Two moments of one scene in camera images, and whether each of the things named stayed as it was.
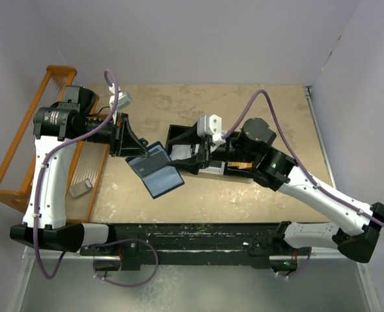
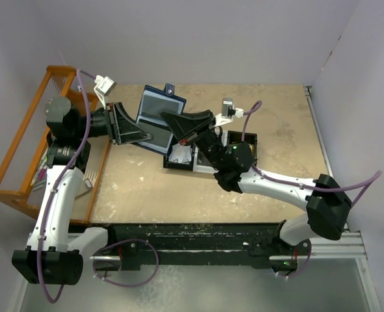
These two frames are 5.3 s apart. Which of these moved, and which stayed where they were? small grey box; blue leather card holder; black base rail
Moved: blue leather card holder
Stayed: small grey box; black base rail
